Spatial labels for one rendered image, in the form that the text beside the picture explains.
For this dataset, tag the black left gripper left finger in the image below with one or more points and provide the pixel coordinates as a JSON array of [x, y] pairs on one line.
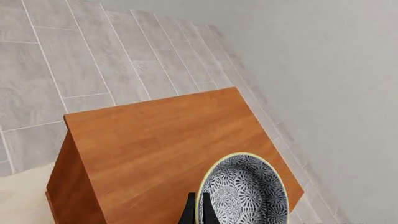
[[188, 210]]

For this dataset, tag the wooden cabinet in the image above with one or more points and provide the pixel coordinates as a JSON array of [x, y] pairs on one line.
[[161, 149]]

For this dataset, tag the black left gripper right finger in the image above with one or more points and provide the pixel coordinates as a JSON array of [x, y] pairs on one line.
[[207, 211]]

